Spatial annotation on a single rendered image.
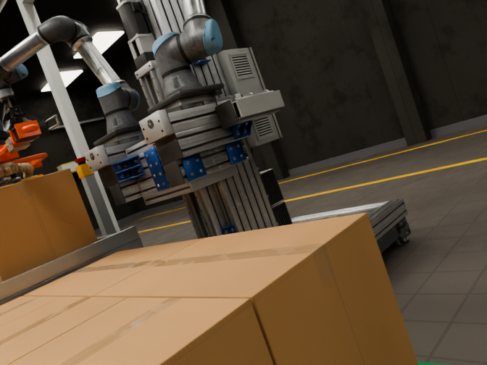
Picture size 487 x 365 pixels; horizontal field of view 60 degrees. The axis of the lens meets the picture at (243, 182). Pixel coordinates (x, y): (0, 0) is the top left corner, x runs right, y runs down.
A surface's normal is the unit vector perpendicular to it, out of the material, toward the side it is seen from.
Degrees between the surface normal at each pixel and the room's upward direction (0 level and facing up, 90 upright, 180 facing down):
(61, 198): 90
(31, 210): 90
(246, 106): 90
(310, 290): 90
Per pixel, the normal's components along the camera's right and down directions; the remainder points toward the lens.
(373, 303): 0.67, -0.19
